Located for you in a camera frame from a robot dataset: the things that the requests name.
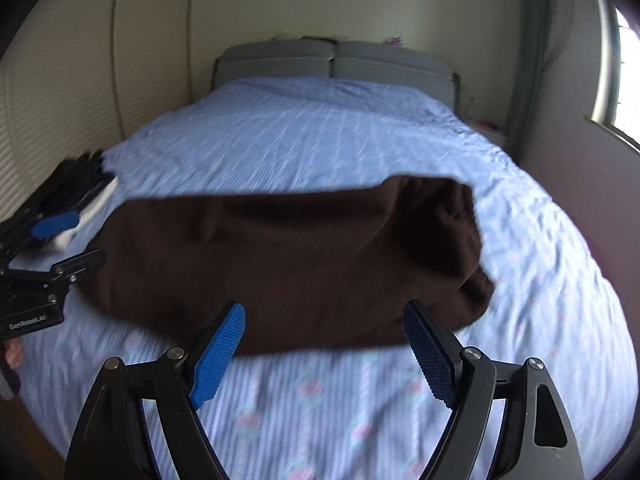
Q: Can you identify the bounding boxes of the person's left hand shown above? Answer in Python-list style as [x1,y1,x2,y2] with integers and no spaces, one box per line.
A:
[3,338,24,370]

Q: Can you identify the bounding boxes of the cream louvered wardrobe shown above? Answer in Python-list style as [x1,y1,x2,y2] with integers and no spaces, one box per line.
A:
[1,0,191,217]

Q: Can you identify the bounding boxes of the grey padded headboard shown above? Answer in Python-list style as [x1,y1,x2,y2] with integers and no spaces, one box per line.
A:
[212,38,460,110]

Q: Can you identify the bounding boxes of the black folded clothes pile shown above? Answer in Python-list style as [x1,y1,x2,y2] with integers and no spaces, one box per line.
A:
[6,151,115,223]

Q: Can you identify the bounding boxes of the dark brown knit pants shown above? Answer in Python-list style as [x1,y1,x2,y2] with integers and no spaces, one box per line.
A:
[80,176,495,356]

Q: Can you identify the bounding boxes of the window with frame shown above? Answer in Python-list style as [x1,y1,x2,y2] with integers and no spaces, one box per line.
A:
[590,0,639,153]

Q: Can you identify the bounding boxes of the grey-green curtain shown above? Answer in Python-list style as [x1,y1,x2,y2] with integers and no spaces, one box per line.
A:
[504,0,552,164]

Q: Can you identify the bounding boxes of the white bedside table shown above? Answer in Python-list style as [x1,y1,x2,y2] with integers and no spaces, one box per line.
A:
[469,120,508,150]

